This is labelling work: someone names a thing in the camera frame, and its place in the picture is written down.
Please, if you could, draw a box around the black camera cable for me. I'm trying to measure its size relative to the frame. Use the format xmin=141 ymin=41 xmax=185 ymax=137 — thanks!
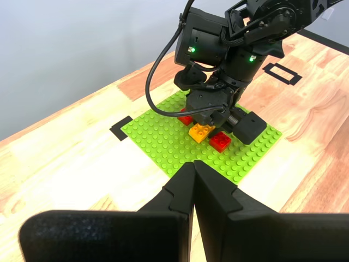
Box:
xmin=145 ymin=0 xmax=227 ymax=118

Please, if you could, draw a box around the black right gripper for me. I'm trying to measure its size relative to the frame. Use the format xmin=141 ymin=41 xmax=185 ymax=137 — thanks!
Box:
xmin=207 ymin=79 xmax=267 ymax=145

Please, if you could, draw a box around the black tape rectangle outline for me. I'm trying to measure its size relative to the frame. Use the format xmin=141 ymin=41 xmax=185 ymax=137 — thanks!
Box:
xmin=262 ymin=62 xmax=303 ymax=86

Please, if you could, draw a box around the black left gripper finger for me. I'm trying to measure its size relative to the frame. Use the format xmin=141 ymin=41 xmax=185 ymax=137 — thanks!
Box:
xmin=195 ymin=160 xmax=349 ymax=262
xmin=18 ymin=162 xmax=196 ymax=262

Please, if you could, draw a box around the black tape corner mark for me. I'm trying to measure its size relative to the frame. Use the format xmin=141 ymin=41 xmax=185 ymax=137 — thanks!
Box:
xmin=109 ymin=116 xmax=134 ymax=142

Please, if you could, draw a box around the green studded baseplate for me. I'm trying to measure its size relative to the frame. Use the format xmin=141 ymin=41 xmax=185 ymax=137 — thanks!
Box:
xmin=121 ymin=90 xmax=283 ymax=184

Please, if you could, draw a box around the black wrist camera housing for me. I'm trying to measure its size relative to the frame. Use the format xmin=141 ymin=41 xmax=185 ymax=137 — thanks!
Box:
xmin=185 ymin=90 xmax=235 ymax=127

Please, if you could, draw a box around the yellow toy brick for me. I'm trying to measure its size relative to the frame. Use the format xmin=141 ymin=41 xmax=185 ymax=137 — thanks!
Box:
xmin=188 ymin=123 xmax=216 ymax=144

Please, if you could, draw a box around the red toy brick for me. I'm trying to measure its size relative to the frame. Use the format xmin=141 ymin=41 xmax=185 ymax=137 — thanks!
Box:
xmin=177 ymin=108 xmax=195 ymax=126
xmin=209 ymin=132 xmax=232 ymax=153

